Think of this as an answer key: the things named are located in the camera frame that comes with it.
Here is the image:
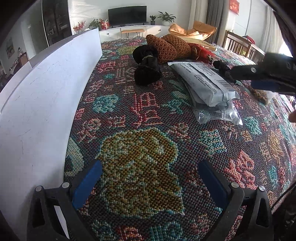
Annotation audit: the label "black hair claw clip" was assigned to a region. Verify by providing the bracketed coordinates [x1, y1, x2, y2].
[213, 60, 236, 84]

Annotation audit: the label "grey plastic mail bag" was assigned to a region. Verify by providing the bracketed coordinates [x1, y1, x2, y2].
[168, 61, 242, 125]

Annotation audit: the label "red mesh gift bag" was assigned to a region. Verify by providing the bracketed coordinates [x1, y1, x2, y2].
[188, 43, 215, 64]

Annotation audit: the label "brown knitted cloth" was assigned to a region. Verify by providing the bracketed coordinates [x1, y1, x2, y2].
[146, 34, 191, 64]

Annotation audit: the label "black cloth bundle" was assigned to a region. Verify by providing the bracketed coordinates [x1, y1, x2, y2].
[132, 45, 162, 86]

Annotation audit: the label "wooden dining chair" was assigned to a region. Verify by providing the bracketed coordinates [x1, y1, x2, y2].
[223, 31, 252, 58]

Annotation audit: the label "colourful woven table cloth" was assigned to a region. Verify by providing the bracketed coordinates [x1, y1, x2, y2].
[64, 38, 295, 240]

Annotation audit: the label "yellow flat cardboard box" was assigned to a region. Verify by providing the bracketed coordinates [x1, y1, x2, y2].
[196, 40, 216, 51]

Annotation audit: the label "grey curtain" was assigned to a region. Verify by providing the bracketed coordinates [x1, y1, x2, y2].
[206, 0, 229, 32]

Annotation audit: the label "orange lounge chair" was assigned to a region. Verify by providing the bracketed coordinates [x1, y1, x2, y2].
[169, 21, 217, 41]

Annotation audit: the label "white storage box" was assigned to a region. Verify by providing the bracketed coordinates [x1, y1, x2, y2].
[1, 29, 102, 240]

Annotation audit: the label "covered standing air conditioner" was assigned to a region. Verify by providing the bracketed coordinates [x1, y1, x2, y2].
[188, 0, 208, 29]

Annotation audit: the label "green potted plant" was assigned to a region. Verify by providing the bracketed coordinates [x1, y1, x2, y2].
[158, 11, 176, 26]

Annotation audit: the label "white tv cabinet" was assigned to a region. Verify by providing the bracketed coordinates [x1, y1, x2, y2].
[99, 25, 169, 42]

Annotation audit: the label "small dark potted plant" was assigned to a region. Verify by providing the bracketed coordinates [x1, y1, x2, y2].
[149, 15, 157, 25]

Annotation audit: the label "small wooden bench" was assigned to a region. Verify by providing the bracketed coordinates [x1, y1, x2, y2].
[121, 29, 145, 38]

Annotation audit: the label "red flowers in vase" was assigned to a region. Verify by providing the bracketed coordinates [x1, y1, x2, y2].
[73, 21, 85, 34]

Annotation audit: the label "green plant with red decor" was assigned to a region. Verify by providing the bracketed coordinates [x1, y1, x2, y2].
[88, 19, 110, 31]

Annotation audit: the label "black television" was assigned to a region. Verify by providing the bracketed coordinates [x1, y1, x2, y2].
[108, 6, 147, 27]

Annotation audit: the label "dark tall bookshelf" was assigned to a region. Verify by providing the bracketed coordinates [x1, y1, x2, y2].
[42, 0, 72, 46]

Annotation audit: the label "red wall hanging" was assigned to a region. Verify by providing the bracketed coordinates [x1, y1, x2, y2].
[229, 0, 239, 15]

